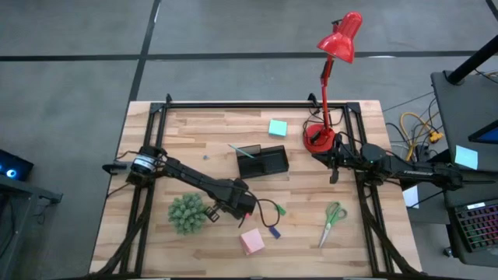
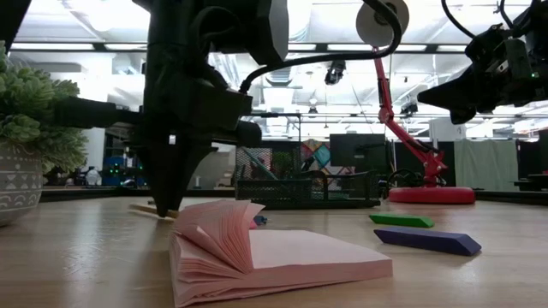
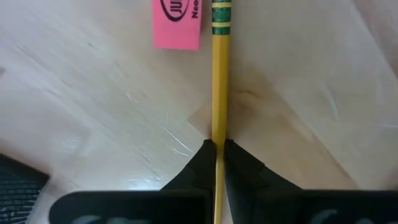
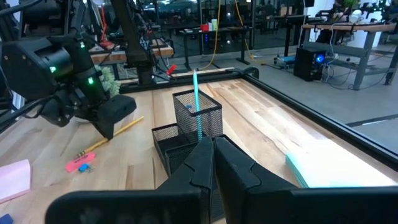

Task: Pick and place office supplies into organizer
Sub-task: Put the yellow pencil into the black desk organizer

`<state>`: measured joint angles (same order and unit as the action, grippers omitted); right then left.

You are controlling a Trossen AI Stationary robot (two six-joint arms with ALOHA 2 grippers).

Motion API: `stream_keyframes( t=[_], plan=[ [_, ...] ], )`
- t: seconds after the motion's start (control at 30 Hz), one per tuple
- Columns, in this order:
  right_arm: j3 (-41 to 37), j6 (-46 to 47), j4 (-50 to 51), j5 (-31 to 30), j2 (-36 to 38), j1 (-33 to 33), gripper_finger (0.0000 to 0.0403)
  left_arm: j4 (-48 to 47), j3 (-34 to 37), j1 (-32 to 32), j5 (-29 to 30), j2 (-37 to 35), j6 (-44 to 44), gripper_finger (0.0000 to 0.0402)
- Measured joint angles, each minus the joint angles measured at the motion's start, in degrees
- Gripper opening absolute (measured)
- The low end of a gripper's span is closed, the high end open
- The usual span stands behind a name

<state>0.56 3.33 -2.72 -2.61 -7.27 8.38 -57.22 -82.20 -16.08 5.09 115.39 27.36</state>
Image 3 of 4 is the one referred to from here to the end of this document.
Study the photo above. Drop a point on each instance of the black mesh desk organizer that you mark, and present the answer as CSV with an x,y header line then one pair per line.
x,y
15,193

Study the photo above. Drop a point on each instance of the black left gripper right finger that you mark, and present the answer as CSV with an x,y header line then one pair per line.
x,y
267,205

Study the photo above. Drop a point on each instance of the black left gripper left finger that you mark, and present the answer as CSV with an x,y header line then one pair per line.
x,y
174,205

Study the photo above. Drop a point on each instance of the yellow pencil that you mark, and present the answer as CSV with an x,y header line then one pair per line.
x,y
220,77

